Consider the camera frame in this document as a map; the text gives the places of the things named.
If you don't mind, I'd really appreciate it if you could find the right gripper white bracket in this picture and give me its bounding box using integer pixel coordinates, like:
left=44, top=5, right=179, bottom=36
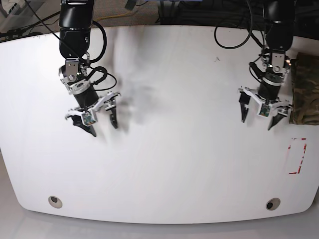
left=65, top=92, right=121, bottom=137

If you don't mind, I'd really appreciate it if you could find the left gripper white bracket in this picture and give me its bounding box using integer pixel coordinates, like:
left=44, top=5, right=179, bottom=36
left=238, top=87, right=292, bottom=130

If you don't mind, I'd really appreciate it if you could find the camouflage T-shirt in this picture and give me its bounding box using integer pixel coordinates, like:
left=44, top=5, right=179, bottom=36
left=290, top=52, right=319, bottom=125

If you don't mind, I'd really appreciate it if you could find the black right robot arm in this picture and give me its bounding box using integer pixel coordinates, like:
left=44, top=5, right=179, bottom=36
left=59, top=0, right=120, bottom=136

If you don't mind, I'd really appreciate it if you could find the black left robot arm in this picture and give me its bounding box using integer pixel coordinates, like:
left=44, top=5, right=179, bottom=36
left=239, top=0, right=295, bottom=130

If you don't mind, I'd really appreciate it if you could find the red tape rectangle marking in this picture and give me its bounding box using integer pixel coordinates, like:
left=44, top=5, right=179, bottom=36
left=286, top=138, right=307, bottom=175

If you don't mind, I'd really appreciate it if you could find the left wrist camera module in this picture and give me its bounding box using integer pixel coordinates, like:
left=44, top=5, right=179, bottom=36
left=257, top=103, right=271, bottom=118

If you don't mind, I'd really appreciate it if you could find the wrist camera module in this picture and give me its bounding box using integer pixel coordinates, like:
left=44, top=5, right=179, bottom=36
left=81, top=111, right=98, bottom=126
left=257, top=103, right=271, bottom=118

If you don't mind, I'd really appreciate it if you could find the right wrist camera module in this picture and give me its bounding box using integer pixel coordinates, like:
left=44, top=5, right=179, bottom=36
left=81, top=111, right=98, bottom=126

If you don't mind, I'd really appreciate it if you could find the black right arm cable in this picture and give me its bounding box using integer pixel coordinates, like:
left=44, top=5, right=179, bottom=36
left=27, top=0, right=118, bottom=92

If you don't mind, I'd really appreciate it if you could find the right table cable grommet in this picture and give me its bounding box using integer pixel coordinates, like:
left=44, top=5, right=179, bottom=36
left=266, top=198, right=281, bottom=211

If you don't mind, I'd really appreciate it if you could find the table cable grommet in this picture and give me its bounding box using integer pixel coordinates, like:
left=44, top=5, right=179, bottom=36
left=266, top=198, right=281, bottom=211
left=48, top=196, right=63, bottom=209

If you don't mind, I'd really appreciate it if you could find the left table cable grommet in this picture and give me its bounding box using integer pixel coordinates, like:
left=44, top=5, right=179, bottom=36
left=48, top=196, right=63, bottom=209

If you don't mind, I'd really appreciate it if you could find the yellow cable on floor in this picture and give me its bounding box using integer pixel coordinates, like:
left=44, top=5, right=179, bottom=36
left=96, top=9, right=130, bottom=23

